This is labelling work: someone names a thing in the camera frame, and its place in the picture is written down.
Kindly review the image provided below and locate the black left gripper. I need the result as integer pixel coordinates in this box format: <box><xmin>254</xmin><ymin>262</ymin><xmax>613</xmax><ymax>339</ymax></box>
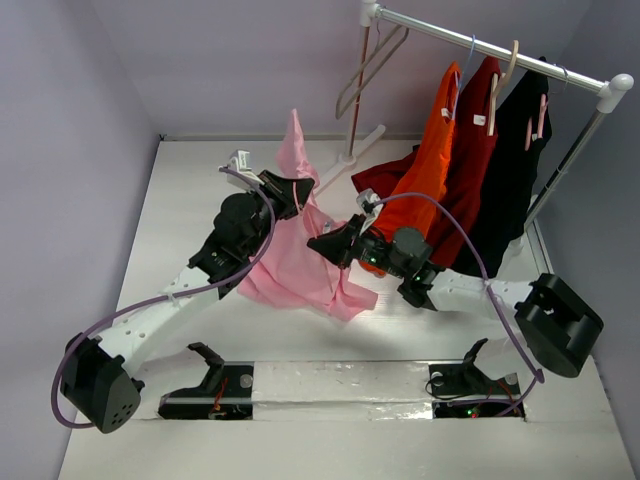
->
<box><xmin>242</xmin><ymin>171</ymin><xmax>312</xmax><ymax>258</ymax></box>

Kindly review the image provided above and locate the pink t shirt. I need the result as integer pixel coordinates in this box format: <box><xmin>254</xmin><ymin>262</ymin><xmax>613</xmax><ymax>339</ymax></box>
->
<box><xmin>237</xmin><ymin>108</ymin><xmax>379</xmax><ymax>322</ymax></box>

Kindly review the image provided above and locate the pink wire hanger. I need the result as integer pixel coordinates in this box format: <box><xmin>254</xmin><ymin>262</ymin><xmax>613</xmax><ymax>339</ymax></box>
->
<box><xmin>292</xmin><ymin>181</ymin><xmax>304</xmax><ymax>216</ymax></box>

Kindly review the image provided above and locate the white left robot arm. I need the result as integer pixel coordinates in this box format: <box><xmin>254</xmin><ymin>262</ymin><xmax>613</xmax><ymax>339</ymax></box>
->
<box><xmin>51</xmin><ymin>167</ymin><xmax>315</xmax><ymax>434</ymax></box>

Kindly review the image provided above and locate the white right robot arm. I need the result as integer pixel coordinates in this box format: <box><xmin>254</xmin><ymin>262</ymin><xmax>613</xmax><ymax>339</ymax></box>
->
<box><xmin>307</xmin><ymin>215</ymin><xmax>604</xmax><ymax>378</ymax></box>

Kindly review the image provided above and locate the grey velvet hanger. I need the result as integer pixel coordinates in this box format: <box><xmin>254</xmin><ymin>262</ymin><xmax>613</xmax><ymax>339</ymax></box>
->
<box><xmin>334</xmin><ymin>25</ymin><xmax>409</xmax><ymax>120</ymax></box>

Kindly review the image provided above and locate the orange t shirt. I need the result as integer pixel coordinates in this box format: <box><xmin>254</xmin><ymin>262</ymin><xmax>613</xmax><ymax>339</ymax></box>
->
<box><xmin>360</xmin><ymin>60</ymin><xmax>462</xmax><ymax>277</ymax></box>

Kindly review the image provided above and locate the dark red t shirt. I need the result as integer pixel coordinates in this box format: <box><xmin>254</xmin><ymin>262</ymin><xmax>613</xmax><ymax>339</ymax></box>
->
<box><xmin>351</xmin><ymin>57</ymin><xmax>500</xmax><ymax>268</ymax></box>

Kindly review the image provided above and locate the black t shirt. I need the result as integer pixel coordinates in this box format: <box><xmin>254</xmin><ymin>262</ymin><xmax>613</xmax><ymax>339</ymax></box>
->
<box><xmin>469</xmin><ymin>71</ymin><xmax>552</xmax><ymax>278</ymax></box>

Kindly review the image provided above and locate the wooden hanger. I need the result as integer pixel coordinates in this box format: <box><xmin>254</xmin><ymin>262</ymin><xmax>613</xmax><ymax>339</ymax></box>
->
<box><xmin>487</xmin><ymin>40</ymin><xmax>519</xmax><ymax>137</ymax></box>

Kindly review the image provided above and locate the pink clip hanger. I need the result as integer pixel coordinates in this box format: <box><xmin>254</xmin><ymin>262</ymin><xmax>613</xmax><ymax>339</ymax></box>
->
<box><xmin>524</xmin><ymin>94</ymin><xmax>548</xmax><ymax>151</ymax></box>

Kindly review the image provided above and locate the white metal clothes rack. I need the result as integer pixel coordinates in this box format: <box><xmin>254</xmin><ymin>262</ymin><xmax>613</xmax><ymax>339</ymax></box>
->
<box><xmin>317</xmin><ymin>1</ymin><xmax>634</xmax><ymax>228</ymax></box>

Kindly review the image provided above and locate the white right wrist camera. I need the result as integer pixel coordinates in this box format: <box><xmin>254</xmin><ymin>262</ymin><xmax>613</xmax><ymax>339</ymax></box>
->
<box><xmin>356</xmin><ymin>188</ymin><xmax>383</xmax><ymax>232</ymax></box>

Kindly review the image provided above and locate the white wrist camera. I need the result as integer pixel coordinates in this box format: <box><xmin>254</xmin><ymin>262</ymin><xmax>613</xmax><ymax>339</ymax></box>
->
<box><xmin>219</xmin><ymin>150</ymin><xmax>263</xmax><ymax>191</ymax></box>
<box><xmin>356</xmin><ymin>188</ymin><xmax>383</xmax><ymax>232</ymax></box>

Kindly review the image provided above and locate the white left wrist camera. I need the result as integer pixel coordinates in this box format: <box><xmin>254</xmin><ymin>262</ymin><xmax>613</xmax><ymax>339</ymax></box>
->
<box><xmin>219</xmin><ymin>150</ymin><xmax>263</xmax><ymax>191</ymax></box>

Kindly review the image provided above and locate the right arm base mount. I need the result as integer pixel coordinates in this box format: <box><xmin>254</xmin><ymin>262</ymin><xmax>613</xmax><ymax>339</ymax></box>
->
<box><xmin>425</xmin><ymin>339</ymin><xmax>521</xmax><ymax>419</ymax></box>

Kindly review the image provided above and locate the blue wire hanger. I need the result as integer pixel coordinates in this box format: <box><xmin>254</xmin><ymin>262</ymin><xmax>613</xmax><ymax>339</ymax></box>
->
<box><xmin>451</xmin><ymin>34</ymin><xmax>476</xmax><ymax>120</ymax></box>

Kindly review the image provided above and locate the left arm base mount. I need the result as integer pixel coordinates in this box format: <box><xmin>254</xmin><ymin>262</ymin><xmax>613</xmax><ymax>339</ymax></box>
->
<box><xmin>157</xmin><ymin>342</ymin><xmax>255</xmax><ymax>420</ymax></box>

